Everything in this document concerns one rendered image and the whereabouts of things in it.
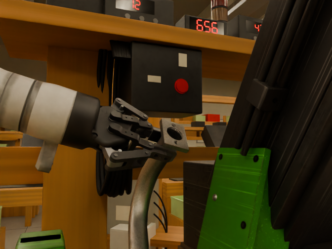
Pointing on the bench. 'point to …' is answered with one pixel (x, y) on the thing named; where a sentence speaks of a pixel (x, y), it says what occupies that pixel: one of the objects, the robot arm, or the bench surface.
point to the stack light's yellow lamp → (219, 14)
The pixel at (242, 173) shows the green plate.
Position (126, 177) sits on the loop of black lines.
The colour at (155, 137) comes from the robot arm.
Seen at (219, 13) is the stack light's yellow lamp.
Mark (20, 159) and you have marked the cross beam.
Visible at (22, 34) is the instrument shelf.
